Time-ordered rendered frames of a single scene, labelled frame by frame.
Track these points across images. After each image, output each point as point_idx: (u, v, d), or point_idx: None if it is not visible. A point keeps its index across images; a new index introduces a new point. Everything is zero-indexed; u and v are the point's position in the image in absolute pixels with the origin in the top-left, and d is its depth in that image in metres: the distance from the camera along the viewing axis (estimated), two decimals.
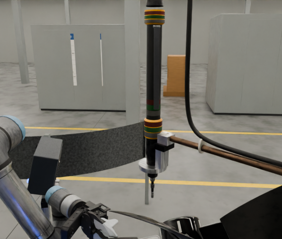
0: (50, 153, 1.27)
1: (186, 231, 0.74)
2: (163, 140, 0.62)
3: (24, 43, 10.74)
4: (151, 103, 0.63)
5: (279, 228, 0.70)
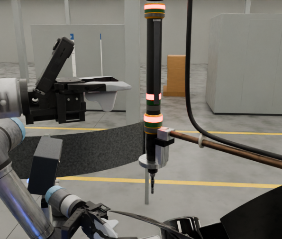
0: (50, 153, 1.27)
1: (186, 231, 0.74)
2: (163, 135, 0.62)
3: (24, 43, 10.74)
4: (151, 98, 0.62)
5: (279, 228, 0.70)
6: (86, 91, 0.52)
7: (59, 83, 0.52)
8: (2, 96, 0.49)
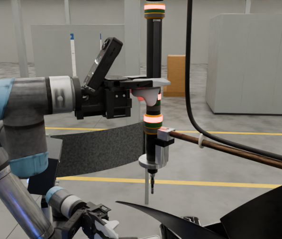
0: (50, 153, 1.27)
1: (163, 237, 0.77)
2: (163, 135, 0.62)
3: (24, 43, 10.74)
4: None
5: (187, 233, 0.56)
6: (138, 87, 0.56)
7: (109, 80, 0.56)
8: (59, 92, 0.52)
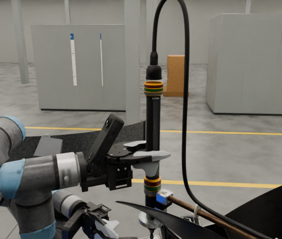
0: (50, 153, 1.27)
1: (163, 237, 0.77)
2: (162, 199, 0.67)
3: (24, 43, 10.74)
4: None
5: (187, 233, 0.56)
6: (137, 163, 0.60)
7: (111, 157, 0.60)
8: (65, 172, 0.57)
